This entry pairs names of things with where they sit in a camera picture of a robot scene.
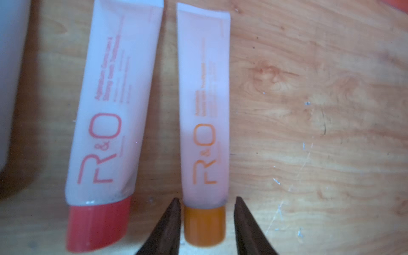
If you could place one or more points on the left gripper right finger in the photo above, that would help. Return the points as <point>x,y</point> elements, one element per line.
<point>249,237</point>

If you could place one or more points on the pink cap toothpaste tube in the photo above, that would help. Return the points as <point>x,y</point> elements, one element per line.
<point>111,121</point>

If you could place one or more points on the black cap white tube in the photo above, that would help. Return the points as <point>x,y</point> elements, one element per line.
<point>14,26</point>

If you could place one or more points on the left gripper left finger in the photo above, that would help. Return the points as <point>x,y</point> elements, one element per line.
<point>165,237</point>

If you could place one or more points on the orange cap toothpaste tube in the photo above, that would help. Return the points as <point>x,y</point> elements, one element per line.
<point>203,40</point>

